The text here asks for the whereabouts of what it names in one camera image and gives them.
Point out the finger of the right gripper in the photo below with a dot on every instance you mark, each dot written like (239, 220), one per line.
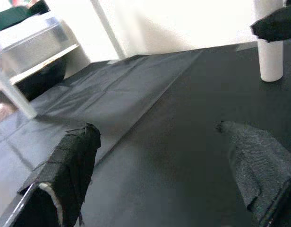
(277, 23)

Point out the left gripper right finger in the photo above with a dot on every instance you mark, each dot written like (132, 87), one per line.
(261, 160)

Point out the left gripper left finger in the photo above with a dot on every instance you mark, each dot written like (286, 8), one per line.
(72, 165)

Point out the black wok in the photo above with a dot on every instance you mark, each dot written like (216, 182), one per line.
(46, 75)

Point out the black tablecloth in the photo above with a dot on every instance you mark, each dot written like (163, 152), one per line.
(159, 118)

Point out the clear plastic storage box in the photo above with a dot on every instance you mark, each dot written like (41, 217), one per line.
(34, 45)

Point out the green round lid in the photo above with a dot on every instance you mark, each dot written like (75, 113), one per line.
(11, 16)

